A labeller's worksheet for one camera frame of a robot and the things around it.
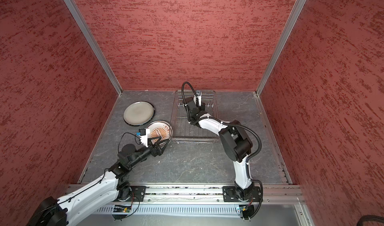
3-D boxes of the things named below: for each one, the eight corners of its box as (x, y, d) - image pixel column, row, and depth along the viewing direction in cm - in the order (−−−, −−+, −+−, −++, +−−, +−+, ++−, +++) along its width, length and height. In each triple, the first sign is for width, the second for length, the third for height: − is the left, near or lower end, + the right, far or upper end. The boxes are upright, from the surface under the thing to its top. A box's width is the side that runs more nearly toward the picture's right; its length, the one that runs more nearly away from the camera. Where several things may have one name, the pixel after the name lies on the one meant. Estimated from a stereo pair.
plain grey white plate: (122, 126, 102) (119, 122, 98) (130, 105, 114) (128, 101, 110) (151, 126, 102) (150, 122, 98) (156, 105, 115) (155, 101, 111)
